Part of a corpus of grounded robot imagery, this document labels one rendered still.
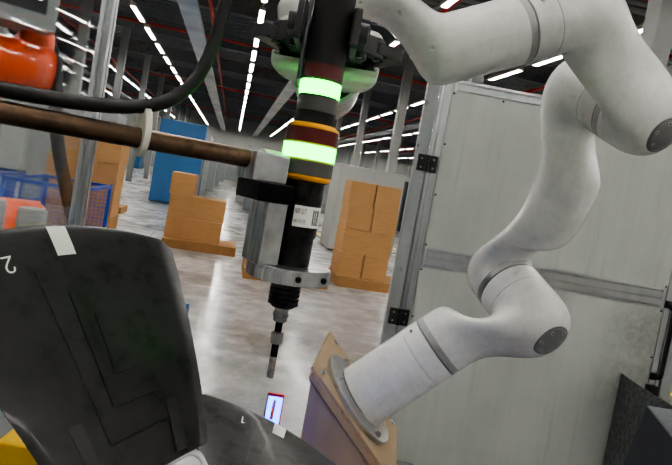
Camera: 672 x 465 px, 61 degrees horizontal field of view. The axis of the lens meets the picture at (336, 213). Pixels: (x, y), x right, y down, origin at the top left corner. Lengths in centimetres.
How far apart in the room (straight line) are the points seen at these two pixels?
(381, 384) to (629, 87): 64
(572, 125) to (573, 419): 184
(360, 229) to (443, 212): 629
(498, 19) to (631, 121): 24
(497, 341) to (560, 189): 29
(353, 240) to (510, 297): 756
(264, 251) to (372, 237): 821
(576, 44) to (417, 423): 191
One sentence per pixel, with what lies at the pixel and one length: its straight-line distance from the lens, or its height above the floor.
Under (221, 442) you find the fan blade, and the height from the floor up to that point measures 120.
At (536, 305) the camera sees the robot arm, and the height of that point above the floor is 137.
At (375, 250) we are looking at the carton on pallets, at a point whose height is 60.
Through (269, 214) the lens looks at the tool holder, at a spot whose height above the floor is 148.
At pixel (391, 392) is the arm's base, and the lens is 109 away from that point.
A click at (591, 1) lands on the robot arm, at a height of 179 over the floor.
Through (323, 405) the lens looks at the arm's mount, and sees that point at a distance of 106.
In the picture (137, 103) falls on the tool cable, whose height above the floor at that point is 154.
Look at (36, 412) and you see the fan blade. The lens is 48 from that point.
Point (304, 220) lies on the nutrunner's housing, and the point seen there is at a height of 148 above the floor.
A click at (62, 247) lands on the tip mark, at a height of 141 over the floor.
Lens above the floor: 151
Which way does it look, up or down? 3 degrees down
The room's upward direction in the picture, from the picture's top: 10 degrees clockwise
